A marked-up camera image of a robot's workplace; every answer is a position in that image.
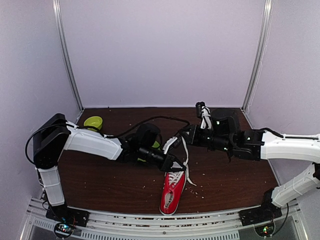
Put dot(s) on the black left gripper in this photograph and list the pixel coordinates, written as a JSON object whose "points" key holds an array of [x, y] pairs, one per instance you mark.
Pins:
{"points": [[167, 162]]}

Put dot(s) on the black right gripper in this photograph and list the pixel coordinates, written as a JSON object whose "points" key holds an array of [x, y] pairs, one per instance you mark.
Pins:
{"points": [[191, 134]]}

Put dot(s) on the white shoelace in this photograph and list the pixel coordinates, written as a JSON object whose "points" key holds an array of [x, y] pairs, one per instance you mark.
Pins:
{"points": [[186, 157]]}

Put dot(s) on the red canvas sneaker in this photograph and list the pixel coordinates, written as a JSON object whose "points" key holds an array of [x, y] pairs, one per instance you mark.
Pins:
{"points": [[170, 199]]}

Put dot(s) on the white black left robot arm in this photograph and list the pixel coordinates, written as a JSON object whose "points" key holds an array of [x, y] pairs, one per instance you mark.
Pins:
{"points": [[58, 135]]}

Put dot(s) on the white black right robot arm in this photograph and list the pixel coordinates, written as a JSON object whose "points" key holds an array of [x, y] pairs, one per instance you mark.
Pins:
{"points": [[265, 144]]}

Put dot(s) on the green plate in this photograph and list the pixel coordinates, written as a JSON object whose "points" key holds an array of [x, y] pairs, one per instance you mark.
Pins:
{"points": [[156, 145]]}

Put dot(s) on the green bowl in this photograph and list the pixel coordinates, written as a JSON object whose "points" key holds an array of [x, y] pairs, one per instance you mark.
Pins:
{"points": [[94, 121]]}

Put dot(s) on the right round circuit board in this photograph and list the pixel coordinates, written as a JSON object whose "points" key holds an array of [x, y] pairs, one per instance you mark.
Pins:
{"points": [[265, 230]]}

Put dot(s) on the round circuit board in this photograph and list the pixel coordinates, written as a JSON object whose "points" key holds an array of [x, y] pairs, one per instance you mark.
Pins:
{"points": [[63, 230], [265, 230]]}

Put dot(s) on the left round circuit board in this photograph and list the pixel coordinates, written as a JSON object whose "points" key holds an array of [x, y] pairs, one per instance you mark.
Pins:
{"points": [[63, 230]]}

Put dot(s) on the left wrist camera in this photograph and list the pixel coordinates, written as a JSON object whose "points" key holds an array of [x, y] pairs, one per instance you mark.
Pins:
{"points": [[172, 143]]}

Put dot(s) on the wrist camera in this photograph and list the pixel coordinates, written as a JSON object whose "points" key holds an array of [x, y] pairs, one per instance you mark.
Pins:
{"points": [[172, 143], [204, 113]]}

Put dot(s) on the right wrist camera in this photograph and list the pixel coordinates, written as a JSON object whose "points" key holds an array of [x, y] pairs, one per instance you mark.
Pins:
{"points": [[204, 113]]}

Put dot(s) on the front aluminium rail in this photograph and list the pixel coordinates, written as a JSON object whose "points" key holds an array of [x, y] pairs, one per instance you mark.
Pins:
{"points": [[217, 225]]}

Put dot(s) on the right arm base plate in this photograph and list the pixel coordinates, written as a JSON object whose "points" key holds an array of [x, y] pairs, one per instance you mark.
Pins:
{"points": [[259, 214]]}

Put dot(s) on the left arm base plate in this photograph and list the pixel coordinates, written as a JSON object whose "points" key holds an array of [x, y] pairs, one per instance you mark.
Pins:
{"points": [[67, 215]]}

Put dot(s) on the right aluminium frame post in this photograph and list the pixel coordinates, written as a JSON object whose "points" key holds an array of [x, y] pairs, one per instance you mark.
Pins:
{"points": [[261, 47]]}

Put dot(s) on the aluminium frame post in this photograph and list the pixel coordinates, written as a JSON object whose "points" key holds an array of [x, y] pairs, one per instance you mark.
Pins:
{"points": [[65, 53], [261, 47]]}

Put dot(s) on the left aluminium frame post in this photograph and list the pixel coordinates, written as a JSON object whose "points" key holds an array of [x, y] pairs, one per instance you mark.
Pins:
{"points": [[65, 53]]}

